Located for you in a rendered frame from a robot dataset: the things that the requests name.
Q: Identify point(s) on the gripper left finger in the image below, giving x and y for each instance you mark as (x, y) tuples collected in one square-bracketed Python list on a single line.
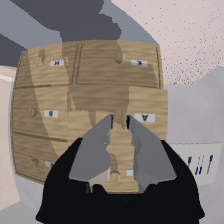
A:
[(84, 163)]

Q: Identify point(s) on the wooden chest of drawers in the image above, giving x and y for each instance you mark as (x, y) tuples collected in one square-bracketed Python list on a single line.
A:
[(59, 141)]

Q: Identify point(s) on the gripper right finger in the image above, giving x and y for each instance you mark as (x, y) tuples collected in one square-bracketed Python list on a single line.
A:
[(157, 163)]

